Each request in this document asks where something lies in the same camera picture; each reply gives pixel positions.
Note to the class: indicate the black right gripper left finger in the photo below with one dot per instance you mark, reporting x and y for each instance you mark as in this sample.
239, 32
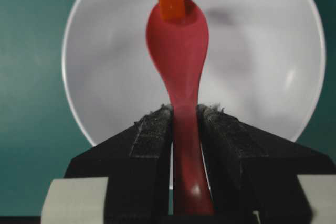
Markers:
124, 179

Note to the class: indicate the white plastic bowl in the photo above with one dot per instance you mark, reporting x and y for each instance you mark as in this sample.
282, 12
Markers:
265, 64

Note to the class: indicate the red orange block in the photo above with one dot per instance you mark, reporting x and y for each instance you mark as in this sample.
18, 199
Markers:
172, 9

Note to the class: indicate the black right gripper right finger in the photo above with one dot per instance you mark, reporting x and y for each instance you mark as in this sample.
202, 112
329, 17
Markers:
258, 177

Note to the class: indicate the pink red soup spoon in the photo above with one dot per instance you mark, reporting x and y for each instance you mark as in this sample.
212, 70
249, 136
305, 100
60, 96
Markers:
178, 49

